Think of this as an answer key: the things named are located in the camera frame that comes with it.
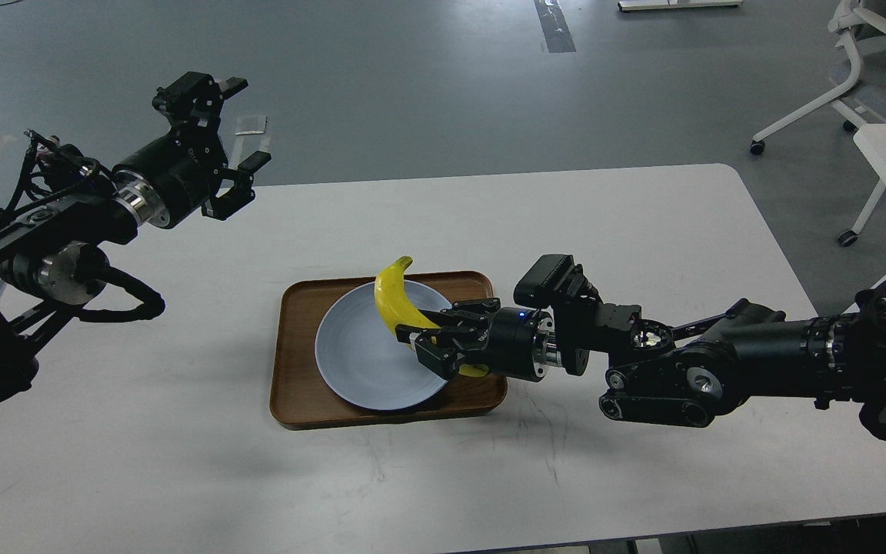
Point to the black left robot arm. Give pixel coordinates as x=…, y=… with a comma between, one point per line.
x=66, y=204

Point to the brown wooden tray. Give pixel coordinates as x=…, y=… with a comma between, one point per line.
x=301, y=400

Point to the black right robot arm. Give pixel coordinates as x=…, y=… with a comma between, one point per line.
x=657, y=374

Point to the yellow banana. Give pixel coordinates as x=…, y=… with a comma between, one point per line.
x=392, y=302

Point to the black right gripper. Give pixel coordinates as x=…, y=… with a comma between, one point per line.
x=515, y=345

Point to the light blue round plate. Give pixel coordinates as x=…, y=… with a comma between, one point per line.
x=361, y=360

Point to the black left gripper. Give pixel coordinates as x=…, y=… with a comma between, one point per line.
x=165, y=181

